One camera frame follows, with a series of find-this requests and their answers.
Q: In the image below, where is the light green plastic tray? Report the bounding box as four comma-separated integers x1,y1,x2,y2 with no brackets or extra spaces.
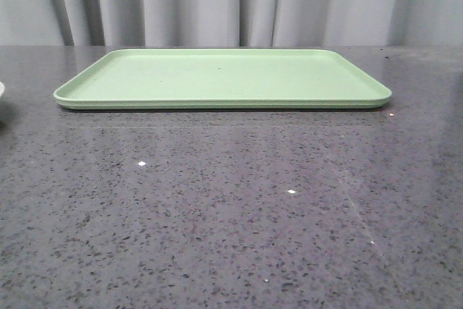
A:
54,48,392,110

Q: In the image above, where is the grey pleated curtain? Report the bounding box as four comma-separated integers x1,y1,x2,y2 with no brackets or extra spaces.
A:
1,0,462,47

